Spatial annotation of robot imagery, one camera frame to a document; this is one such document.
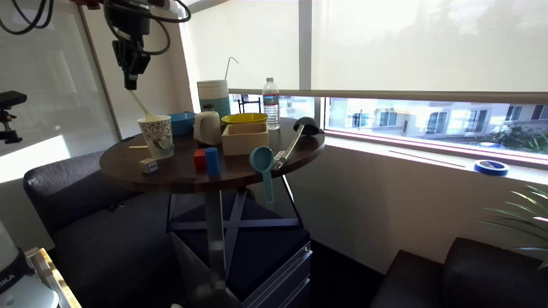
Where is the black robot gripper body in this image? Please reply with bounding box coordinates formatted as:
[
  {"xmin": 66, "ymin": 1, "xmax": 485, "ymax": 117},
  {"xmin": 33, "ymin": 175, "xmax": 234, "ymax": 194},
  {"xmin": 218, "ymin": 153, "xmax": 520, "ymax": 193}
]
[{"xmin": 112, "ymin": 33, "xmax": 153, "ymax": 76}]

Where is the cream plastic fork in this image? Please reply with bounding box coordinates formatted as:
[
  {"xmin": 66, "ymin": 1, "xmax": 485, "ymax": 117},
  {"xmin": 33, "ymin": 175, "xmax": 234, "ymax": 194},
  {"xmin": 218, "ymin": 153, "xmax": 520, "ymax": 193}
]
[{"xmin": 129, "ymin": 86, "xmax": 155, "ymax": 121}]

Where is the patterned paper cup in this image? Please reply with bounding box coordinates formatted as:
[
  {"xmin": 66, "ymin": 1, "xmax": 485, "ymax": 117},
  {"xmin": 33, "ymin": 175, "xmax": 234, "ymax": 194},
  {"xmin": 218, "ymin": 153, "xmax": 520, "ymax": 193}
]
[{"xmin": 136, "ymin": 112, "xmax": 177, "ymax": 162}]

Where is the blue plastic bowl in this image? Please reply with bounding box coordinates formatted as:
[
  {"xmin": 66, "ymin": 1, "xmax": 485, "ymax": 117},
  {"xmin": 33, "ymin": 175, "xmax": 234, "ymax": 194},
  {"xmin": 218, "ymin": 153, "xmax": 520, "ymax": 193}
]
[{"xmin": 169, "ymin": 110, "xmax": 199, "ymax": 138}]

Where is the white and teal container stack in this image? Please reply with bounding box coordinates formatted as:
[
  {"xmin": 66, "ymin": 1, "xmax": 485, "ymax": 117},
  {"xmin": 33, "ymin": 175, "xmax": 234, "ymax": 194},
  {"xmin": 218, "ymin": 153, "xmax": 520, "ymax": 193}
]
[{"xmin": 196, "ymin": 78, "xmax": 234, "ymax": 119}]

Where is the pale yellow cube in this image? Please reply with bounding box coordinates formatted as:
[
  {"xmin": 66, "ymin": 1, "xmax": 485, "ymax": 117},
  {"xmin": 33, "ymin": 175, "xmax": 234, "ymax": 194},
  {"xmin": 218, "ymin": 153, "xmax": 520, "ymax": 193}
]
[{"xmin": 139, "ymin": 157, "xmax": 162, "ymax": 175}]

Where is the red block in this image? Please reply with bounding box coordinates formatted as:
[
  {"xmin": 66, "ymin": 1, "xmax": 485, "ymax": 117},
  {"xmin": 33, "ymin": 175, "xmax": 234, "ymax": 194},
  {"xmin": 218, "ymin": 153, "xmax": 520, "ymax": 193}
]
[{"xmin": 193, "ymin": 146, "xmax": 210, "ymax": 174}]

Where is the blue cylinder block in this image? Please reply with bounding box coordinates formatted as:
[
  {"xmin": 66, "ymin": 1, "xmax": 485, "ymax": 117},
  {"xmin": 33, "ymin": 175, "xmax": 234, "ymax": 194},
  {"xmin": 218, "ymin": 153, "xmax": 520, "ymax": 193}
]
[{"xmin": 205, "ymin": 145, "xmax": 223, "ymax": 179}]

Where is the yellow bowl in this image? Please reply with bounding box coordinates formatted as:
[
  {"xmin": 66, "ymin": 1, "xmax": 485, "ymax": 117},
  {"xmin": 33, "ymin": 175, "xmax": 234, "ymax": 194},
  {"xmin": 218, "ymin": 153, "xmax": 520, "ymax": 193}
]
[{"xmin": 220, "ymin": 110, "xmax": 271, "ymax": 128}]

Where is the light wooden box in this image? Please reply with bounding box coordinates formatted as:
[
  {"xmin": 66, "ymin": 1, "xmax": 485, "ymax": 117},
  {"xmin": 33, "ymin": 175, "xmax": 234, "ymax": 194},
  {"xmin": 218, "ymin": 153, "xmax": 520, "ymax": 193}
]
[{"xmin": 220, "ymin": 121, "xmax": 273, "ymax": 158}]

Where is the clear plastic water bottle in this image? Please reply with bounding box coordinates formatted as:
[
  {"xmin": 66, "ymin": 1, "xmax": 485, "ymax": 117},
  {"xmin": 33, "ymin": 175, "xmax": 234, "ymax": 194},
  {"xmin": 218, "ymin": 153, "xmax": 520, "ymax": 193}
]
[{"xmin": 261, "ymin": 76, "xmax": 283, "ymax": 131}]

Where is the dark grey fabric sofa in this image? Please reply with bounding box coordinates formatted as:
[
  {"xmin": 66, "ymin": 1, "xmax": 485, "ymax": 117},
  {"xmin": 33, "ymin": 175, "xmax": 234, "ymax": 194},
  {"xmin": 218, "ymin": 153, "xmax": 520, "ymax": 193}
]
[{"xmin": 23, "ymin": 148, "xmax": 193, "ymax": 308}]

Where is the teal plastic scoop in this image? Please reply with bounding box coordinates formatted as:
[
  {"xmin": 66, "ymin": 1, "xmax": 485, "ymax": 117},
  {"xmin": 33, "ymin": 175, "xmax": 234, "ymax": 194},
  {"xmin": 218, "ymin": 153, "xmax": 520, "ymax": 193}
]
[{"xmin": 249, "ymin": 143, "xmax": 278, "ymax": 206}]

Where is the white bottle with black label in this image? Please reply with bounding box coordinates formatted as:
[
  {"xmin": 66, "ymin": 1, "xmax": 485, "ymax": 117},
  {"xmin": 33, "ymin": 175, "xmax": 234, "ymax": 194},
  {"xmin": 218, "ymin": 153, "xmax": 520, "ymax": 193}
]
[{"xmin": 0, "ymin": 220, "xmax": 38, "ymax": 297}]

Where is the blue dish on sill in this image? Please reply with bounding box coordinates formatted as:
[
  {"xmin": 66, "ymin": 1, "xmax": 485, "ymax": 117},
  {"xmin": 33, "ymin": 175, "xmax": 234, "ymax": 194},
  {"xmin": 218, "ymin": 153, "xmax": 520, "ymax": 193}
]
[{"xmin": 473, "ymin": 158, "xmax": 511, "ymax": 179}]

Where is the black leather sofa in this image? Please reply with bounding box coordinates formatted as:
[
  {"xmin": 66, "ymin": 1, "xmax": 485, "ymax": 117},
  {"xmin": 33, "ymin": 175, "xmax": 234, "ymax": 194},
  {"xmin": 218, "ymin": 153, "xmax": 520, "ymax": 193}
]
[{"xmin": 369, "ymin": 235, "xmax": 548, "ymax": 308}]

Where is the green potted plant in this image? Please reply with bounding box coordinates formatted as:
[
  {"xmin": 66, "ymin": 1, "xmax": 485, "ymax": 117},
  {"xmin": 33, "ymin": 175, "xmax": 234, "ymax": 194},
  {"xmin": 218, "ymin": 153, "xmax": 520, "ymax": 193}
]
[{"xmin": 484, "ymin": 181, "xmax": 548, "ymax": 273}]

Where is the grey metal partition frame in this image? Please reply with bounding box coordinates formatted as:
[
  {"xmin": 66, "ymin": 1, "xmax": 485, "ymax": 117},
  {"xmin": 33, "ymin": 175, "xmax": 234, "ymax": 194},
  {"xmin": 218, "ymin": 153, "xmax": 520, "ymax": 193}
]
[{"xmin": 80, "ymin": 8, "xmax": 126, "ymax": 141}]

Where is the robot arm with orange ring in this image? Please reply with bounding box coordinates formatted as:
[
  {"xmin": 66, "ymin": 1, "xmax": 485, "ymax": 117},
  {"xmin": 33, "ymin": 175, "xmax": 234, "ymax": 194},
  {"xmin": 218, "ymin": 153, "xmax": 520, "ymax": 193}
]
[{"xmin": 69, "ymin": 0, "xmax": 175, "ymax": 42}]

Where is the white pitcher with handle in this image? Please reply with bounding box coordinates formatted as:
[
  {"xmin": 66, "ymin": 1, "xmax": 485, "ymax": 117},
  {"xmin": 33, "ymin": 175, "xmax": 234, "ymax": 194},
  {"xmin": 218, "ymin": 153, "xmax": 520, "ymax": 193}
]
[{"xmin": 193, "ymin": 107, "xmax": 225, "ymax": 146}]

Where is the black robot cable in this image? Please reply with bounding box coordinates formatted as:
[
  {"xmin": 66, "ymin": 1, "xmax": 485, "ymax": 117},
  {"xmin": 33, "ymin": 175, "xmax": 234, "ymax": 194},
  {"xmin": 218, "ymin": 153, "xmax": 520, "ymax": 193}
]
[{"xmin": 0, "ymin": 0, "xmax": 194, "ymax": 59}]

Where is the black camera on tripod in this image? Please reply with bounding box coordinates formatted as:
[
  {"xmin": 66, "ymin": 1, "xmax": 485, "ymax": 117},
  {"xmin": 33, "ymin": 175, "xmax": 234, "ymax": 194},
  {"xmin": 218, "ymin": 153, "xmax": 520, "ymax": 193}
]
[{"xmin": 0, "ymin": 88, "xmax": 30, "ymax": 145}]

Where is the table pedestal with cross bars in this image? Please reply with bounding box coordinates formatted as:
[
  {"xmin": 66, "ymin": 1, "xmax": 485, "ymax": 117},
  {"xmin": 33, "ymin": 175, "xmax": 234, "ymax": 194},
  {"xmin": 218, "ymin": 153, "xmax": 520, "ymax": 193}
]
[{"xmin": 167, "ymin": 187, "xmax": 306, "ymax": 287}]

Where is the white window frame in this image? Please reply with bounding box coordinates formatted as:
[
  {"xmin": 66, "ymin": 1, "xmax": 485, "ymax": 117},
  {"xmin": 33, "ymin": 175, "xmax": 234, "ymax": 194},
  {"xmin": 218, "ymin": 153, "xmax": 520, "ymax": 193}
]
[{"xmin": 182, "ymin": 0, "xmax": 548, "ymax": 172}]

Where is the black ladle with grey handle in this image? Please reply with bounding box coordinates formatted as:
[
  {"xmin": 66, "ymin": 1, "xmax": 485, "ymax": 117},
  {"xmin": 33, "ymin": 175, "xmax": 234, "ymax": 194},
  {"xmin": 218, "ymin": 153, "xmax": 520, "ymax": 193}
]
[{"xmin": 271, "ymin": 116, "xmax": 324, "ymax": 172}]

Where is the light wooden frame piece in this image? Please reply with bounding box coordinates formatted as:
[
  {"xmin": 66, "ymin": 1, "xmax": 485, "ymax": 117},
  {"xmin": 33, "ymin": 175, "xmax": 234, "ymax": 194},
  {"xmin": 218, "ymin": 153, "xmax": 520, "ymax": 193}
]
[{"xmin": 25, "ymin": 244, "xmax": 86, "ymax": 308}]

